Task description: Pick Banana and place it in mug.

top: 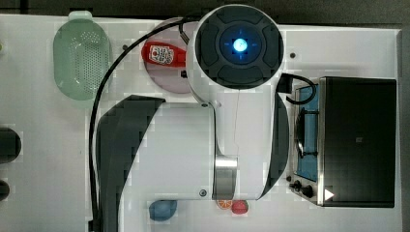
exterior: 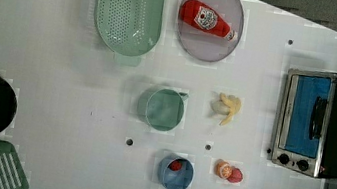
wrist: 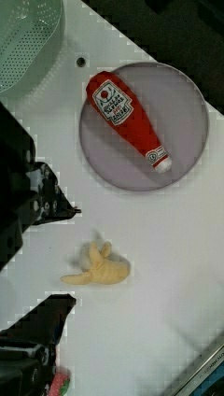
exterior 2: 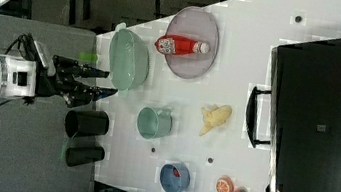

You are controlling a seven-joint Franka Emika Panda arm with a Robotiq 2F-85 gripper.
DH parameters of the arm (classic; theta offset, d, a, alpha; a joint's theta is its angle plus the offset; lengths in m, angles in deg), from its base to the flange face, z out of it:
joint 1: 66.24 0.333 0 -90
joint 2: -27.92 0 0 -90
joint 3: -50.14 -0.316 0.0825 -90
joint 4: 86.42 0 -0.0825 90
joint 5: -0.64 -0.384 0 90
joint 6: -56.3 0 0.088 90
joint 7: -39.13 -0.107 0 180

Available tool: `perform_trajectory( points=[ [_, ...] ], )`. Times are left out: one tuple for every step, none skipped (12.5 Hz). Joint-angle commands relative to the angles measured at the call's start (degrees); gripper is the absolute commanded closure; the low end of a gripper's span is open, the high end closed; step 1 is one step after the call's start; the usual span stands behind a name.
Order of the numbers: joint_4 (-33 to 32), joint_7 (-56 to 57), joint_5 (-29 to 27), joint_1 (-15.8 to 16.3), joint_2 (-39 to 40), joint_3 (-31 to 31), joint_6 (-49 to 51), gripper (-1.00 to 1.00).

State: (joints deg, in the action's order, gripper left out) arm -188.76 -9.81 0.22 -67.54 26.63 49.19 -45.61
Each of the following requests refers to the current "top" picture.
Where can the red strawberry toy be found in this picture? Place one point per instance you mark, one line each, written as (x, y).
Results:
(239, 207)

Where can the orange slice toy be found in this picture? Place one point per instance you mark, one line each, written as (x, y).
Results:
(224, 204)

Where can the dark round object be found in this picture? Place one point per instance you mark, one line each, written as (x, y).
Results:
(4, 190)

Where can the blue bowl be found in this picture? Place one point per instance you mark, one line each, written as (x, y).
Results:
(162, 210)

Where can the green perforated colander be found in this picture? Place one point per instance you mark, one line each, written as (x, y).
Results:
(81, 56)

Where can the red ketchup bottle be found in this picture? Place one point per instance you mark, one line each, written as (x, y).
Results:
(163, 54)

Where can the black round pan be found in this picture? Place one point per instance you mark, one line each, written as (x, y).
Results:
(10, 145)

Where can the black toaster oven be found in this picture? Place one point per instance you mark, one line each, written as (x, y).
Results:
(344, 142)

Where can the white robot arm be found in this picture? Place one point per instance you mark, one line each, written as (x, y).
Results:
(230, 142)

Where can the grey round plate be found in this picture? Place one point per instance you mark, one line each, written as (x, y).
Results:
(173, 80)

